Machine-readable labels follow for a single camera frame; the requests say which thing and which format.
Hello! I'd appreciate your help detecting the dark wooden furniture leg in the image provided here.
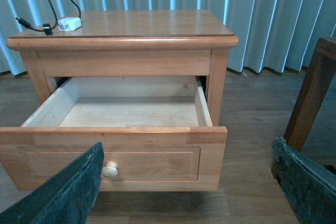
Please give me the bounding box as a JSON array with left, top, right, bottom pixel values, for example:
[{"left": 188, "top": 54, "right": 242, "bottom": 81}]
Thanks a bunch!
[{"left": 283, "top": 37, "right": 335, "bottom": 153}]

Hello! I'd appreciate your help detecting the white charger with black cable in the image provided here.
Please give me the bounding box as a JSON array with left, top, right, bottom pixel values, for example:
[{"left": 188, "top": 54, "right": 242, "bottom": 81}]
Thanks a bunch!
[{"left": 15, "top": 0, "right": 82, "bottom": 36}]

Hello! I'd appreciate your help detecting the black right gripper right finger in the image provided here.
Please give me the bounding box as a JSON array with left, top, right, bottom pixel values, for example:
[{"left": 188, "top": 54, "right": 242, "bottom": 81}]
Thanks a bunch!
[{"left": 272, "top": 137, "right": 335, "bottom": 223}]

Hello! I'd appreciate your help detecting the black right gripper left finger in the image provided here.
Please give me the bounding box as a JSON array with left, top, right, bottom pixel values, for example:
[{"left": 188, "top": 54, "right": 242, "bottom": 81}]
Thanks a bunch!
[{"left": 1, "top": 142, "right": 104, "bottom": 223}]

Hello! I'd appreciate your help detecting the light green curtain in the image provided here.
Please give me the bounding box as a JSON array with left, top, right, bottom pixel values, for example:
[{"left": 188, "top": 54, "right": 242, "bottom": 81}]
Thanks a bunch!
[{"left": 1, "top": 0, "right": 335, "bottom": 75}]

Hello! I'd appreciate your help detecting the wooden drawer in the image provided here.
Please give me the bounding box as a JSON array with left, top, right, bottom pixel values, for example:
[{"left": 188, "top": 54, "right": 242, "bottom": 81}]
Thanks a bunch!
[{"left": 1, "top": 76, "right": 227, "bottom": 191}]

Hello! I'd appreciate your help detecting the wooden nightstand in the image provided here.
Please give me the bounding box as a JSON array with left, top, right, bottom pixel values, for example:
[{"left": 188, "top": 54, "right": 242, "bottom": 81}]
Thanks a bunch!
[{"left": 6, "top": 10, "right": 239, "bottom": 126}]

